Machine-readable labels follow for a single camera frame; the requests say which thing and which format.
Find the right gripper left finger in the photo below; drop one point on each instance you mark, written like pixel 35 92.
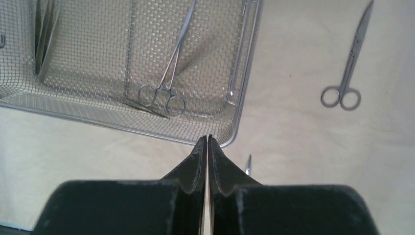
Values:
pixel 172 205

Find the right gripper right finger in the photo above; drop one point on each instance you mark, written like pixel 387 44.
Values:
pixel 240 205

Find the beige wrapping cloth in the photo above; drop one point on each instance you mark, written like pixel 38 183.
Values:
pixel 302 47

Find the metal mesh instrument tray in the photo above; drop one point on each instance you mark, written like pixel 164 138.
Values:
pixel 107 49

